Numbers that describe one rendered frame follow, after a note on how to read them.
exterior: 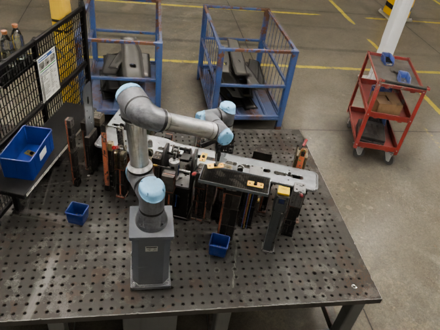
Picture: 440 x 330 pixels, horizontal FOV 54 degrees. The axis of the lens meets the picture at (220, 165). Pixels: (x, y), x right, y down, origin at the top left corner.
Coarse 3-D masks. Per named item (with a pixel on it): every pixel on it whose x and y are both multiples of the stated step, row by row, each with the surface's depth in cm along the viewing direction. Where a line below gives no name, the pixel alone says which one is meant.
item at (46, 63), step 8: (48, 48) 253; (40, 56) 246; (48, 56) 255; (56, 56) 264; (40, 64) 248; (48, 64) 257; (56, 64) 266; (40, 72) 250; (48, 72) 259; (56, 72) 268; (40, 80) 251; (48, 80) 261; (56, 80) 271; (48, 88) 263; (56, 88) 273; (48, 96) 265
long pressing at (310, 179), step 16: (112, 128) 276; (96, 144) 260; (160, 144) 268; (176, 144) 270; (208, 160) 261; (240, 160) 265; (256, 160) 267; (272, 176) 256; (288, 176) 258; (304, 176) 260
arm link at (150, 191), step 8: (152, 176) 194; (136, 184) 194; (144, 184) 190; (152, 184) 190; (160, 184) 191; (136, 192) 194; (144, 192) 187; (152, 192) 187; (160, 192) 189; (144, 200) 189; (152, 200) 188; (160, 200) 190; (144, 208) 192; (152, 208) 191; (160, 208) 194
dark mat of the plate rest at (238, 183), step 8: (216, 168) 231; (200, 176) 224; (208, 176) 225; (216, 176) 226; (224, 176) 226; (232, 176) 227; (240, 176) 228; (248, 176) 229; (256, 176) 229; (224, 184) 221; (232, 184) 222; (240, 184) 223; (264, 184) 225; (264, 192) 220
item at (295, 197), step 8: (296, 184) 244; (304, 184) 245; (296, 192) 239; (304, 192) 239; (296, 200) 243; (288, 208) 254; (296, 208) 248; (288, 216) 252; (296, 216) 251; (288, 224) 258; (280, 232) 262; (288, 232) 260
